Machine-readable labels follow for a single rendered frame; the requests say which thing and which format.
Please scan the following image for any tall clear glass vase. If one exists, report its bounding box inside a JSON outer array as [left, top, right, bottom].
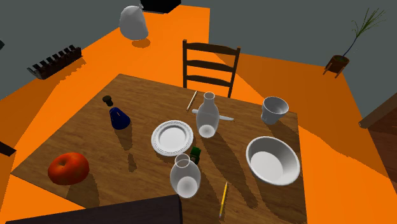
[[195, 92, 220, 139]]

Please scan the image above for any beige pencil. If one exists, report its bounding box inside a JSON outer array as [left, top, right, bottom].
[[186, 90, 199, 112]]

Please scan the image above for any white knife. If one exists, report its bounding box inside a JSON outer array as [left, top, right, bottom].
[[192, 108, 235, 122]]

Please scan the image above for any white plate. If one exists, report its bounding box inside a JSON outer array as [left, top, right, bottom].
[[151, 120, 194, 157]]

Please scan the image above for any small green box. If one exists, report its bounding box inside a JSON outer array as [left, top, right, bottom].
[[190, 146, 202, 165]]

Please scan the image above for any dark wooden chair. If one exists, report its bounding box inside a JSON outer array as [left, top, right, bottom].
[[182, 39, 241, 99]]

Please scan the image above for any round clear glass vase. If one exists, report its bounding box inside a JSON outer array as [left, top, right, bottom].
[[169, 153, 202, 199]]

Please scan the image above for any white cup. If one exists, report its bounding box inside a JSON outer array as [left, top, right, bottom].
[[260, 95, 290, 125]]

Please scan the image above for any blue flask with cork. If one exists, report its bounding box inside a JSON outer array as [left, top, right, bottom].
[[102, 95, 131, 130]]

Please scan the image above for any large white bowl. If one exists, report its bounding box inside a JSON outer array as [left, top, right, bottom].
[[245, 136, 301, 186]]

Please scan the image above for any yellow pencil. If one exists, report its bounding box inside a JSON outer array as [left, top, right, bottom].
[[218, 181, 229, 218]]

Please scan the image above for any white garbage bag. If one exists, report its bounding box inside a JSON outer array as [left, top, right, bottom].
[[119, 3, 150, 41]]

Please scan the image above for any red apple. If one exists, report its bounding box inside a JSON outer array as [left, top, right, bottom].
[[47, 151, 90, 186]]

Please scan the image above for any potted plant on stand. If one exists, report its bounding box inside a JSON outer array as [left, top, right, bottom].
[[323, 7, 387, 80]]

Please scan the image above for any dark wooden rack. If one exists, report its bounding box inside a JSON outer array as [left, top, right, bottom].
[[27, 44, 83, 80]]

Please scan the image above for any brown wooden cabinet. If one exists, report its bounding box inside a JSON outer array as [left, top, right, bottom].
[[358, 92, 397, 193]]

